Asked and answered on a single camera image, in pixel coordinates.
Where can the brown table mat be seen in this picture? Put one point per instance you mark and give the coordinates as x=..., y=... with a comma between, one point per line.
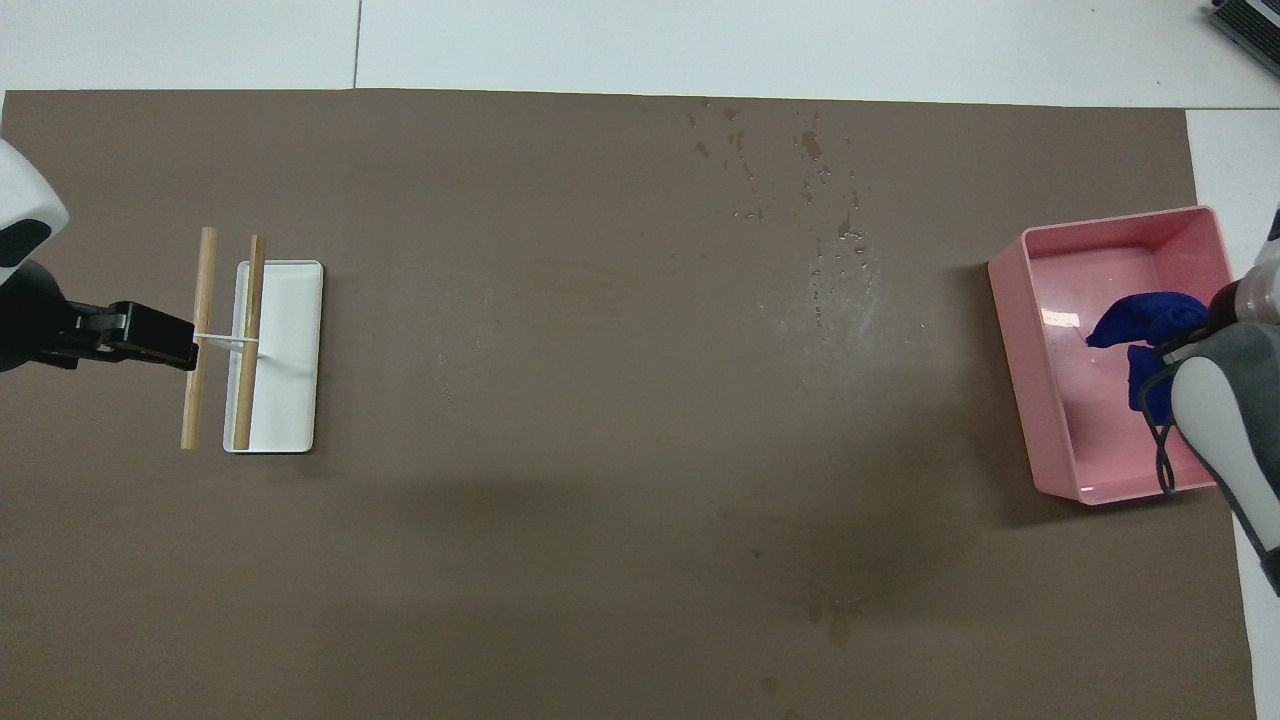
x=550, y=450

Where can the dark keyboard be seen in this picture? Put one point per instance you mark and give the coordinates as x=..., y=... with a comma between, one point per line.
x=1250, y=30

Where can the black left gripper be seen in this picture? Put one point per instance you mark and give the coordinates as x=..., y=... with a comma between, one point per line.
x=30, y=320

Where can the white rack with wooden rods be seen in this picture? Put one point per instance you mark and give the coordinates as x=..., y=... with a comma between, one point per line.
x=290, y=350

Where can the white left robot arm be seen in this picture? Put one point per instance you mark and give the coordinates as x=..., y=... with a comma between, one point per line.
x=20, y=190

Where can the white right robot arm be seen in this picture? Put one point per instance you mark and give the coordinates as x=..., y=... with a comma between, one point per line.
x=1230, y=420

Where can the dark blue towel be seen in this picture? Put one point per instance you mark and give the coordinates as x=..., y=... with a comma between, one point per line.
x=1140, y=320

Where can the pink plastic bin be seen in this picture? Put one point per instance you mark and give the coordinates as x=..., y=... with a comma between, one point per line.
x=1080, y=430

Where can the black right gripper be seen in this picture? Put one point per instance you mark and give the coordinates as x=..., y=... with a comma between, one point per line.
x=1225, y=305

